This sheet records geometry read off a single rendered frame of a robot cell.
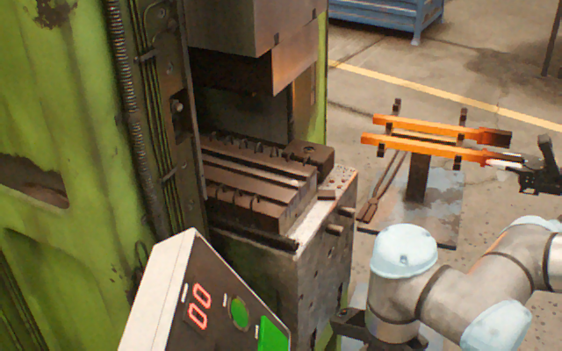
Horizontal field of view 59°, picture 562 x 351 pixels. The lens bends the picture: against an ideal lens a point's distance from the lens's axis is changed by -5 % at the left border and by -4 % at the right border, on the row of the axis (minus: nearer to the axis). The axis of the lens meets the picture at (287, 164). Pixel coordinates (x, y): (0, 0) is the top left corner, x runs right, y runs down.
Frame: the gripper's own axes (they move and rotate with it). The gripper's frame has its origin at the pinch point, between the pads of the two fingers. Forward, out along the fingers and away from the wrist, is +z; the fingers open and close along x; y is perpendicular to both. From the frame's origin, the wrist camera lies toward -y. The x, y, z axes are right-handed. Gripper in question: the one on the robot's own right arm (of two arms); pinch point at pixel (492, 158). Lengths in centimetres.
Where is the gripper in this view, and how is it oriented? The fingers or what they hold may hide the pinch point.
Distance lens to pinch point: 145.9
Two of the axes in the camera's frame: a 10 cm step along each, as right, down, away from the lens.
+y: 0.2, 8.3, 5.6
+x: 3.3, -5.3, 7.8
